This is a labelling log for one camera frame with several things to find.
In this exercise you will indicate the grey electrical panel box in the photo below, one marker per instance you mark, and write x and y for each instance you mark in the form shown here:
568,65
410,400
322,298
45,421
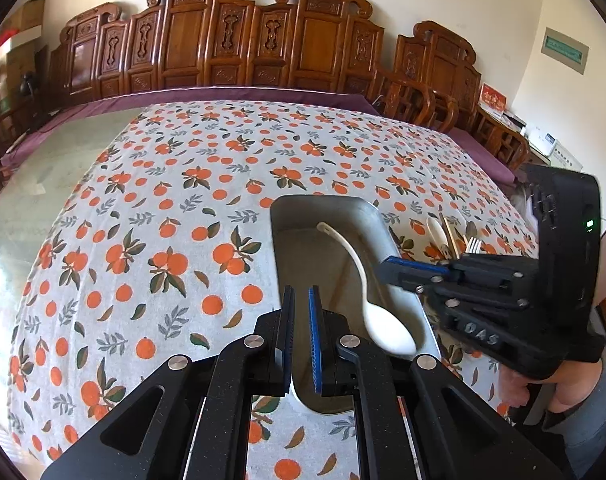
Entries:
565,50

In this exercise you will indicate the carved wooden armchair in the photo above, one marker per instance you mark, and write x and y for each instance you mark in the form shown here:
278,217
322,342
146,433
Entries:
435,84

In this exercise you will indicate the white wall cabinet panel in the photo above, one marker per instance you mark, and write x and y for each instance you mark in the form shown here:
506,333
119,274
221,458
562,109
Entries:
560,157

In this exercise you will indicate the cardboard box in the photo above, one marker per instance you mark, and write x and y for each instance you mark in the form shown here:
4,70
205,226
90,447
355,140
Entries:
29,15

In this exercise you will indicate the wooden side table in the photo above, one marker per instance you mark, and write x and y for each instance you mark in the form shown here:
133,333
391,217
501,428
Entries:
535,155

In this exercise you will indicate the metal rectangular tray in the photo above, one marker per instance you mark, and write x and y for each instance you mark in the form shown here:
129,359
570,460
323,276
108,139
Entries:
336,243

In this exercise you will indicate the carved wooden sofa bench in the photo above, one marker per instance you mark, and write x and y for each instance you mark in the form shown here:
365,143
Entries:
319,45

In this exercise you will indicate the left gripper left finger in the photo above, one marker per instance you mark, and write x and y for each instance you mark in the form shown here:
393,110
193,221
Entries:
189,419

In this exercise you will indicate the red calendar card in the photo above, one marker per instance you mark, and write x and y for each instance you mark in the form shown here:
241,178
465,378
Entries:
492,99

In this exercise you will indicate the large white ladle spoon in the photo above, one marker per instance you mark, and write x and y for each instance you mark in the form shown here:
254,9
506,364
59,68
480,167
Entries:
378,309

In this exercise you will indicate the person right forearm grey sleeve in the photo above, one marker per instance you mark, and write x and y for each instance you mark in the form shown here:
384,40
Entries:
584,431

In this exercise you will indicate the orange print tablecloth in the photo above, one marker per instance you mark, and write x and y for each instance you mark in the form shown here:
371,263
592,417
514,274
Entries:
165,244

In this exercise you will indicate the dark wooden chopstick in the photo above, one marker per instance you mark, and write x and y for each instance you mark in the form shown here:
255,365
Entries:
450,238

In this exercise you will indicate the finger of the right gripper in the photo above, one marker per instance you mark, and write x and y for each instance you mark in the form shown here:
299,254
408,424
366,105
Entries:
410,275

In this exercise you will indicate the cream plastic fork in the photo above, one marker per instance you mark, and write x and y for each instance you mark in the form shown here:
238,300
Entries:
474,246

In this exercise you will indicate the small cream spoon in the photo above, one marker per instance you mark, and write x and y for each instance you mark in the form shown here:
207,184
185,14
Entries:
438,236

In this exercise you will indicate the purple armchair cushion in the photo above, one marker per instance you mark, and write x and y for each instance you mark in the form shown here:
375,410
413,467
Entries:
497,171

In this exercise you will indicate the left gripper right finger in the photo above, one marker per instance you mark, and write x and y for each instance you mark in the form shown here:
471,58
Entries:
415,419

